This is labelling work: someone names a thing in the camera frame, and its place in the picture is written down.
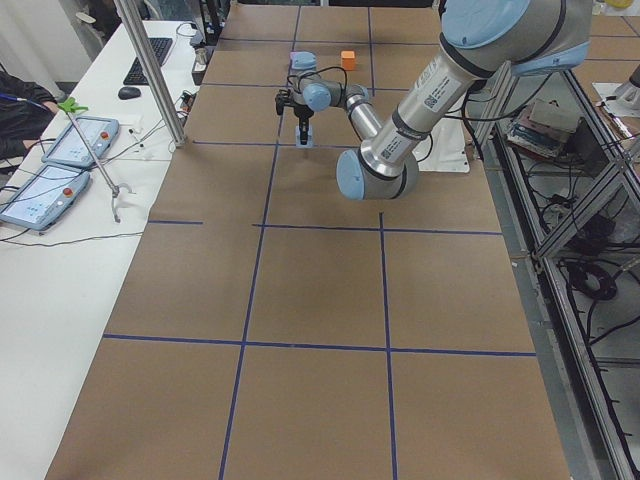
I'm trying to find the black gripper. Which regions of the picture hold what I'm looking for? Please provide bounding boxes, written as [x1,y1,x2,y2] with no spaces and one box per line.
[293,104,314,140]

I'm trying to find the light blue block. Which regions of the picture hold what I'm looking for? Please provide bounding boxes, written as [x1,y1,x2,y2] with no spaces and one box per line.
[295,126,314,148]

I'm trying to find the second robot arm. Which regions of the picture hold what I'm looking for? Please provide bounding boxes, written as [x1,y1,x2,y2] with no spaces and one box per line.
[614,66,640,111]

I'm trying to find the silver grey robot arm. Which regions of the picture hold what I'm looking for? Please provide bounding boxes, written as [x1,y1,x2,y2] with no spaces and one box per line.
[275,1,592,200]

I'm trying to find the orange block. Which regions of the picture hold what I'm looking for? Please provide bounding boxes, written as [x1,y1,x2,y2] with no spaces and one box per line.
[340,50,357,71]

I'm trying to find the orange black connector box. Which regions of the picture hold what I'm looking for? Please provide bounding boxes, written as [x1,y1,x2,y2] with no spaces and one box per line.
[180,91,196,112]

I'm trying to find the black keyboard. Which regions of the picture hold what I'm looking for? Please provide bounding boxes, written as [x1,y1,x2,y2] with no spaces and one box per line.
[122,36,174,86]

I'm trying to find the black computer mouse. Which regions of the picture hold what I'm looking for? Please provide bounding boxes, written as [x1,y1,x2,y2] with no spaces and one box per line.
[117,86,142,100]

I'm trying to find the upper teach pendant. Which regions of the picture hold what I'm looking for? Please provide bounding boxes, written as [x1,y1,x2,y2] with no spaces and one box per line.
[42,116,120,169]

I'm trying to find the teach pendant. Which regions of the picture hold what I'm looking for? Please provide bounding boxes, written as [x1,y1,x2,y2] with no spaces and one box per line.
[1,163,91,231]
[42,116,120,169]

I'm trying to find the stack of books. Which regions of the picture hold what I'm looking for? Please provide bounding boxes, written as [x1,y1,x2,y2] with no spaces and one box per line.
[506,100,581,158]

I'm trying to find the lower teach pendant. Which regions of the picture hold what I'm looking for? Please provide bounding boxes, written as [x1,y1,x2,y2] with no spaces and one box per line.
[1,163,91,231]

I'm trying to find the person in black jacket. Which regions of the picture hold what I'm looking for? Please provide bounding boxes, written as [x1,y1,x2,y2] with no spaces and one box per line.
[1,71,59,174]

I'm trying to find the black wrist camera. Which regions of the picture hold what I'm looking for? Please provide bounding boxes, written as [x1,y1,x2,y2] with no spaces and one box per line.
[275,89,296,116]

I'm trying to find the black camera cable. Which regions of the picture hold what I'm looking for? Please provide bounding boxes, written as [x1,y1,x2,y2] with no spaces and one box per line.
[284,65,351,96]

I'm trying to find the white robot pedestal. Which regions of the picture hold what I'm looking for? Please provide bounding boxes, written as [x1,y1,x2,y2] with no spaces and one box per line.
[413,119,470,174]

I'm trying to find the aluminium frame post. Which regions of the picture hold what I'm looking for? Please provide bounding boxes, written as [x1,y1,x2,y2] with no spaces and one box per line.
[114,0,186,148]

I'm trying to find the green handled reacher grabber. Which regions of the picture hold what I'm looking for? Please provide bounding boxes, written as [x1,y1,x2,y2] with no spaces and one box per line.
[58,97,134,223]

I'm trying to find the aluminium side frame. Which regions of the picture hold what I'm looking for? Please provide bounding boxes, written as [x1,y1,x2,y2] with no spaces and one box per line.
[478,67,639,479]

